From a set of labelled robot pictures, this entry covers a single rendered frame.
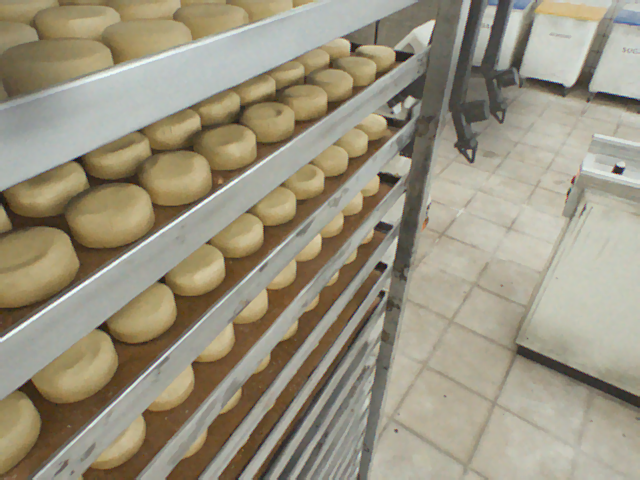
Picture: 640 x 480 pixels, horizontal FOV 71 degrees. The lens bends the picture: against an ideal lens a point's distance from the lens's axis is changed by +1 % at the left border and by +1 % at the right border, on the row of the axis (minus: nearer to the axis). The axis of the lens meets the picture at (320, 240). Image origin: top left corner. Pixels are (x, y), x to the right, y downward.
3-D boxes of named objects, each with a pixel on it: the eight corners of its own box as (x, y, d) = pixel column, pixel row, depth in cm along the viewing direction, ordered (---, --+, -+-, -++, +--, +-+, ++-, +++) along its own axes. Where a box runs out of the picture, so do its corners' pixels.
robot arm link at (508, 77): (486, 61, 194) (480, 66, 188) (515, 52, 186) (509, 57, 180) (492, 88, 198) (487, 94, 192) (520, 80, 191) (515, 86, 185)
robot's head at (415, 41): (387, 52, 177) (416, 26, 166) (408, 40, 191) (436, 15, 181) (408, 82, 179) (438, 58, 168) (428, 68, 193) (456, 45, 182)
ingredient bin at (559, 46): (510, 88, 455) (536, 3, 407) (527, 72, 497) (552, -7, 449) (568, 100, 432) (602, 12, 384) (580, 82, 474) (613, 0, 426)
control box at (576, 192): (581, 188, 170) (597, 155, 162) (571, 218, 154) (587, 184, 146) (571, 185, 172) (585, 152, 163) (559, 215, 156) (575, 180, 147)
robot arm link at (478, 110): (453, 90, 165) (445, 97, 159) (485, 81, 157) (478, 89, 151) (461, 121, 169) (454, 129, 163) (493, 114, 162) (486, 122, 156)
